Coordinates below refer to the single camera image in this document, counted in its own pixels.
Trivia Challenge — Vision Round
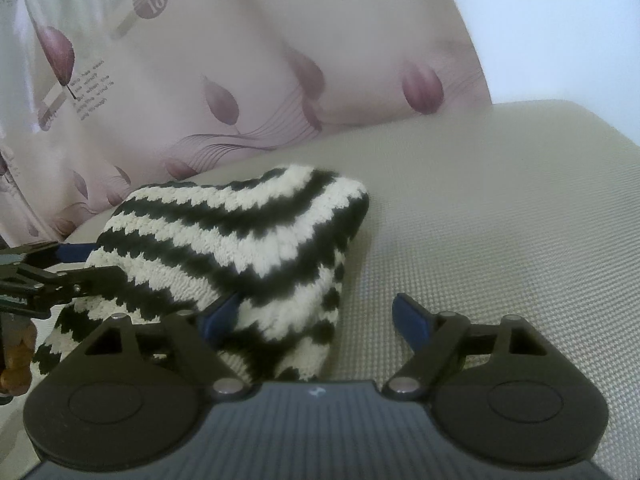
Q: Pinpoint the black white striped knit sweater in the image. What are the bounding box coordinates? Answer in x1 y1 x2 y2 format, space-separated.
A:
32 165 369 382

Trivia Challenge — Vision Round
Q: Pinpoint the person's left hand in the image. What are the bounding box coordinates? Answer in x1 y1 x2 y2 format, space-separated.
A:
1 313 37 404

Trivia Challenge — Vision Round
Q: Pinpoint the pink leaf print curtain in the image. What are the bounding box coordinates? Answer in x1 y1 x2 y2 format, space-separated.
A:
1 0 491 246

